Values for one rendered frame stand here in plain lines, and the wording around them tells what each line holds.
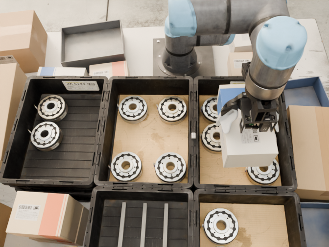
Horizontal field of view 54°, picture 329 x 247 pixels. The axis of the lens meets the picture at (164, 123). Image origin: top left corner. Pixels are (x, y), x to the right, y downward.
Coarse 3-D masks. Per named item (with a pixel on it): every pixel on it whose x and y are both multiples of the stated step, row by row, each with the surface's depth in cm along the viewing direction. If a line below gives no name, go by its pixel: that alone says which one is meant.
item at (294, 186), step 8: (280, 96) 106; (288, 128) 101; (288, 136) 99; (288, 144) 98; (288, 152) 97; (288, 160) 96; (200, 184) 94; (208, 184) 94; (216, 184) 94; (224, 184) 94; (296, 184) 92
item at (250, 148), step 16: (224, 96) 84; (240, 112) 81; (224, 144) 80; (240, 144) 77; (256, 144) 77; (272, 144) 77; (224, 160) 81; (240, 160) 79; (256, 160) 80; (272, 160) 80
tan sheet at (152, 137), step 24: (120, 96) 122; (144, 96) 121; (168, 96) 120; (120, 120) 117; (144, 120) 116; (120, 144) 112; (144, 144) 112; (168, 144) 111; (144, 168) 108; (168, 168) 107
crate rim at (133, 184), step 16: (112, 80) 113; (192, 80) 111; (192, 96) 108; (192, 112) 105; (192, 128) 102; (192, 144) 100; (96, 160) 99; (192, 160) 98; (96, 176) 97; (192, 176) 95
